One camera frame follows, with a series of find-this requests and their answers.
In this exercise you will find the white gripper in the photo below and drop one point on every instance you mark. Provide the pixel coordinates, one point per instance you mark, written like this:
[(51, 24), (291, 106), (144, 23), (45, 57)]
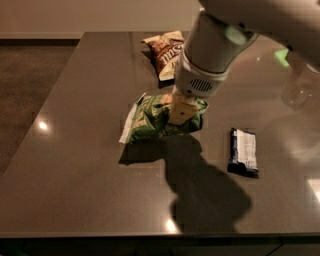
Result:
[(197, 81)]

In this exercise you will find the green jalapeno chip bag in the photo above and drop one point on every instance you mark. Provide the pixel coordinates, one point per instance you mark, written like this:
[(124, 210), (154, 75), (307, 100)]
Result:
[(149, 115)]

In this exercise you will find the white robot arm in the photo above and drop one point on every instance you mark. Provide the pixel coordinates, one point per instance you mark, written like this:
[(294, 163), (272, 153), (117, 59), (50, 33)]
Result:
[(225, 28)]

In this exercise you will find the brown chip bag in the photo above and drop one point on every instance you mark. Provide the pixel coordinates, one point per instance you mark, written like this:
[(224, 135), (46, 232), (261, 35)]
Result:
[(165, 50)]

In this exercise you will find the blue rxbar blueberry bar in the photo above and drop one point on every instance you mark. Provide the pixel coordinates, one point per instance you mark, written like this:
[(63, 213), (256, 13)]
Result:
[(243, 159)]

